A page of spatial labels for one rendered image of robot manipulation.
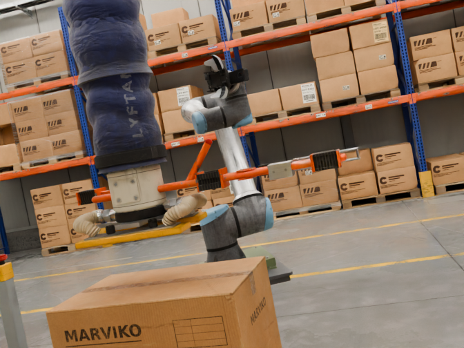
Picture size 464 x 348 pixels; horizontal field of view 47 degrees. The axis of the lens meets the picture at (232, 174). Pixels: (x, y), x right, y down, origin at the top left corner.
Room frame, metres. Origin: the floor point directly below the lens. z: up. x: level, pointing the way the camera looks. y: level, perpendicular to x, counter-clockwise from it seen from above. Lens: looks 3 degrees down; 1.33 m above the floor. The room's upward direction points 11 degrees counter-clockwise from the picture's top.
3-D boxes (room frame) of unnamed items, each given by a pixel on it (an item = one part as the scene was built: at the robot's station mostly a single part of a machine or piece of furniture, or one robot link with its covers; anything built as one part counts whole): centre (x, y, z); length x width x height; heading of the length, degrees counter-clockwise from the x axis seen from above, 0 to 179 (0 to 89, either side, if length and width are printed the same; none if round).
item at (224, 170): (1.65, 0.06, 1.24); 0.10 x 0.08 x 0.06; 166
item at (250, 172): (1.78, 0.09, 1.24); 0.93 x 0.30 x 0.04; 76
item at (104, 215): (1.71, 0.31, 1.18); 0.34 x 0.25 x 0.06; 76
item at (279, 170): (1.60, -0.15, 1.23); 0.07 x 0.07 x 0.04; 76
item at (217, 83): (2.01, -0.02, 1.58); 0.12 x 0.09 x 0.08; 166
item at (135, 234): (1.61, 0.33, 1.14); 0.34 x 0.10 x 0.05; 76
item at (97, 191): (2.03, 0.54, 1.24); 0.09 x 0.08 x 0.05; 166
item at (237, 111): (2.17, -0.07, 1.46); 0.12 x 0.09 x 0.12; 98
